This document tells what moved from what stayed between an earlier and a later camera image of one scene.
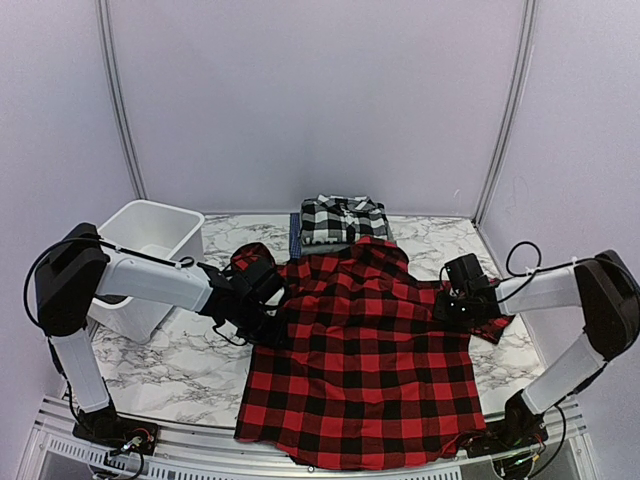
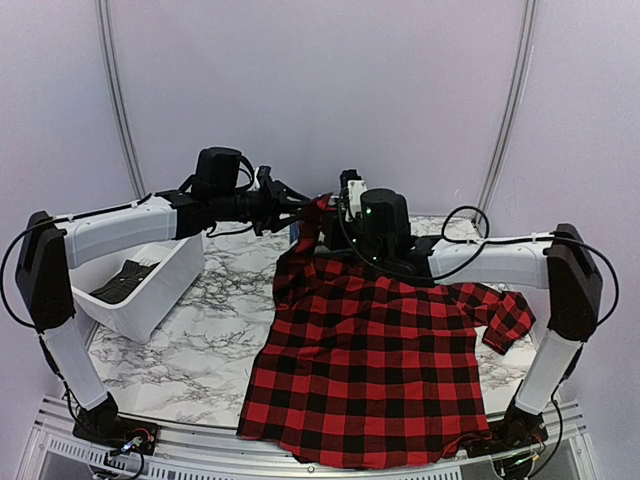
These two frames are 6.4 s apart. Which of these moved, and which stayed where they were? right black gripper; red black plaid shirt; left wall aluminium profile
Moved: right black gripper
Stayed: left wall aluminium profile; red black plaid shirt
